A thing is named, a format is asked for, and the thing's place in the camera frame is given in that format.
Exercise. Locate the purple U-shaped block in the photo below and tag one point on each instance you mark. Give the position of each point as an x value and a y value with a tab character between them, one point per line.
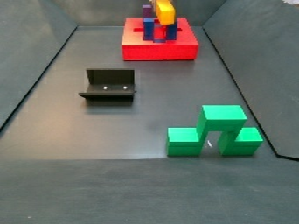
147	11

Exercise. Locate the yellow rectangular block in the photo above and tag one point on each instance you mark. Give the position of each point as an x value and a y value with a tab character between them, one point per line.
164	11

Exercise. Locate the green stepped arch block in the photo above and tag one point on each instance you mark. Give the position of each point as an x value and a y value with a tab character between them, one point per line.
238	140

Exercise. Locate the red board base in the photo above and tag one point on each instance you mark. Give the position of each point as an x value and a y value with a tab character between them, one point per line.
138	49

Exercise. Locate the blue U-shaped block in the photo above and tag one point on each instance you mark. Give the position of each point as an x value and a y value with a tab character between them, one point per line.
159	32

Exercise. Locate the black angled bracket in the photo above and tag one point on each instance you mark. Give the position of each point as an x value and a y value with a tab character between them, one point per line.
110	83

